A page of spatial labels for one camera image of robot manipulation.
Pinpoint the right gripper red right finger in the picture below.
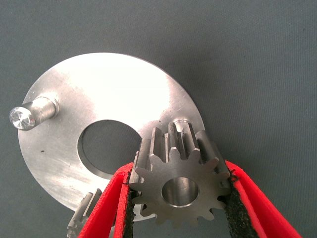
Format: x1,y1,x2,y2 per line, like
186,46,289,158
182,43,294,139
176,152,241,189
222,160,303,238

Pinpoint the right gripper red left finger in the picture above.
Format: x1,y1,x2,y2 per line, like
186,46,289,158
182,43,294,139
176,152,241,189
78,162,136,238

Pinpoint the steel planetary gear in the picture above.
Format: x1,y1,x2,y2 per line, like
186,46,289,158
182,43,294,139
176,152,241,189
128,119,235,228
66,187,117,238

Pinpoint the round metal carrier plate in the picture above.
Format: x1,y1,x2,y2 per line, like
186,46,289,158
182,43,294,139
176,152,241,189
9,52,208,222

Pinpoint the dark grey table cloth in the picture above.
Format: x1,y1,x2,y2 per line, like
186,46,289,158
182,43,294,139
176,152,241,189
0,0,317,238

